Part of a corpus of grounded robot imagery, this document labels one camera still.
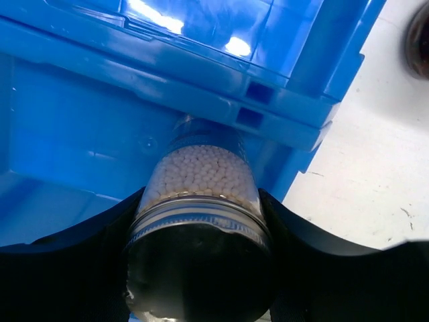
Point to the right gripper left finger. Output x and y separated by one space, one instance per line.
77 274

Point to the red-lid chili jar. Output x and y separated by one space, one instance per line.
416 43

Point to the silver-lid bead jar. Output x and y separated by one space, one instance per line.
199 248

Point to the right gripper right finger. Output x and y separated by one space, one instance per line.
323 277

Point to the blue near storage bin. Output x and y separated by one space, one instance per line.
82 133

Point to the blue storage bin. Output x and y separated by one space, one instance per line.
296 59
82 133

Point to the blue middle storage bin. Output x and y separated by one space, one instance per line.
296 59

